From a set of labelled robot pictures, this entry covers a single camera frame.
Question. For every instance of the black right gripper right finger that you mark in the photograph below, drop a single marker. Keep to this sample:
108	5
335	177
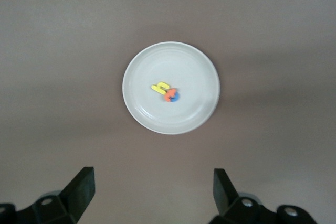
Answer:
236	208

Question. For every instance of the orange foam letter t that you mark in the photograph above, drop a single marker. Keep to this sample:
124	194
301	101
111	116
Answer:
168	97

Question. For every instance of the blue foam letter o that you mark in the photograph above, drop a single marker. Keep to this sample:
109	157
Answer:
177	98

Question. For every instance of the brown table cover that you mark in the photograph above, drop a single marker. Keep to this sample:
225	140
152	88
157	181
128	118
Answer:
52	51

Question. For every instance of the beige round plate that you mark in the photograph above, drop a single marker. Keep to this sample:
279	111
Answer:
183	77

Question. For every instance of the yellow foam letter h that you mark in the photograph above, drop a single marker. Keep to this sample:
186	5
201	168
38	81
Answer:
157	87

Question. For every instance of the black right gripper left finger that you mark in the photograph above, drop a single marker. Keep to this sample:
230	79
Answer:
65	205

